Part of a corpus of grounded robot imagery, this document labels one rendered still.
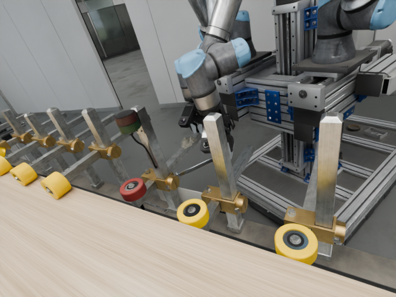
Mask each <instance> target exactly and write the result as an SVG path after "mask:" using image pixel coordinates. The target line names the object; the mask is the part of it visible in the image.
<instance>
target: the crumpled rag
mask: <svg viewBox="0 0 396 297"><path fill-rule="evenodd" d="M196 141H197V139H196V138H193V137H192V136H191V137H190V138H188V137H185V138H184V139H183V140H182V142H181V147H182V148H183V147H184V148H185V149H186V148H188V147H190V146H192V143H194V142H196Z"/></svg>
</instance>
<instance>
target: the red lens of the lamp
mask: <svg viewBox="0 0 396 297"><path fill-rule="evenodd" d="M114 119H115V121H116V123H117V125H118V126H120V127H122V126H127V125H129V124H131V123H133V122H135V121H136V120H137V119H138V118H137V115H136V112H135V110H134V113H132V114H131V115H130V116H127V117H125V118H121V119H116V118H115V117H114Z"/></svg>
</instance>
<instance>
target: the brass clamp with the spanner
mask: <svg viewBox="0 0 396 297"><path fill-rule="evenodd" d="M149 170H150V171H151V172H150V173H149V174H145V173H144V174H143V175H142V176H141V178H142V179H143V181H144V184H145V183H146V182H147V181H148V180H152V181H155V183H156V186H157V189H159V190H164V191H167V192H169V191H170V190H176V189H177V188H178V186H179V183H180V180H179V177H178V176H174V174H173V173H172V172H170V174H169V175H168V176H167V177H166V178H165V179H158V178H157V177H156V175H155V173H154V170H153V169H151V168H149Z"/></svg>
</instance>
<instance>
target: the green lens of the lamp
mask: <svg viewBox="0 0 396 297"><path fill-rule="evenodd" d="M140 127H141V125H140V122H139V120H138V119H137V121H136V122H135V123H133V124H131V125H129V126H126V127H119V126H118V128H119V130H120V132H121V134H130V133H133V132H135V131H137V130H138V129H139V128H140Z"/></svg>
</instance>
